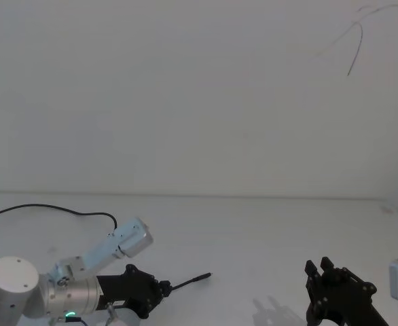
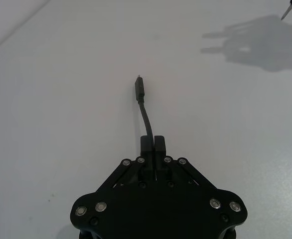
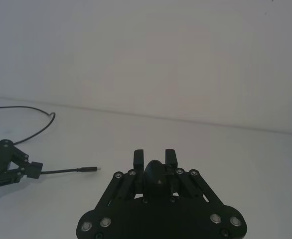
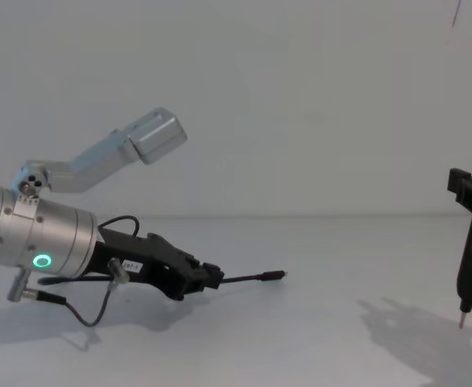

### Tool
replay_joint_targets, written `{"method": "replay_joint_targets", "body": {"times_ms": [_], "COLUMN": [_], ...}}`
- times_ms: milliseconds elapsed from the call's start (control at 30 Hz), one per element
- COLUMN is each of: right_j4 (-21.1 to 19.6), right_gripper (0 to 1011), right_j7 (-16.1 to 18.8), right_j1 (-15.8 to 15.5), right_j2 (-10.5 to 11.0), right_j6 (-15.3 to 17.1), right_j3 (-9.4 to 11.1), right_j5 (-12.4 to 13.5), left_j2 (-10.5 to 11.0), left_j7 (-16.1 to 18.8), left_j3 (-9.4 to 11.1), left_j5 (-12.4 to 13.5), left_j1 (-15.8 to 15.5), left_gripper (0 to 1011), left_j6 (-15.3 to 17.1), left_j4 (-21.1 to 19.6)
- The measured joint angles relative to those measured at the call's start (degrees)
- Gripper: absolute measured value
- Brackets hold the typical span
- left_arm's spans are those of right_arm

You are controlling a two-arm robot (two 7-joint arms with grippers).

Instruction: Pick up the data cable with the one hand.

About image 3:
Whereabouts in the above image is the black cable with plug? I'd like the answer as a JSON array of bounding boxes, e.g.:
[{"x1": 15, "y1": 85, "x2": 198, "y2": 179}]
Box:
[{"x1": 0, "y1": 106, "x2": 102, "y2": 175}]

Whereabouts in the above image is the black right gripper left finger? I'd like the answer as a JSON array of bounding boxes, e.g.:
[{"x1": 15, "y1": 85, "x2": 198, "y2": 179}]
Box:
[{"x1": 96, "y1": 149, "x2": 146, "y2": 208}]

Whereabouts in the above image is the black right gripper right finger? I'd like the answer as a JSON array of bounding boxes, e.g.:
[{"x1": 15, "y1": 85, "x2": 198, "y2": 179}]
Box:
[{"x1": 164, "y1": 148, "x2": 226, "y2": 207}]

